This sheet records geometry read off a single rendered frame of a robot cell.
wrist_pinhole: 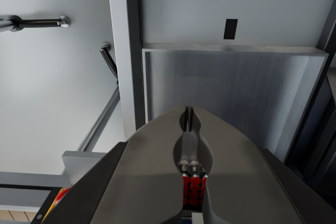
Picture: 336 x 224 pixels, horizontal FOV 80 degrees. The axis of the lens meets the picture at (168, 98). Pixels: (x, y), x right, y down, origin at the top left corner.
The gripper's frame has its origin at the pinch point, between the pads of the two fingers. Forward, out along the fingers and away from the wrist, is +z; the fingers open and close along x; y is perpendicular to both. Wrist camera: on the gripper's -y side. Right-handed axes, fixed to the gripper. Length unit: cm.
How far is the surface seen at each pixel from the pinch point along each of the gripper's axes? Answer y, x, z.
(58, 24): 12, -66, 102
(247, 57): 3.1, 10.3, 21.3
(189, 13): -3.2, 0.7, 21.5
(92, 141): 42, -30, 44
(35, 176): 38, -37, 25
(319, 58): 2.2, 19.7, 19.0
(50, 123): 86, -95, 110
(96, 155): 27.3, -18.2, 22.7
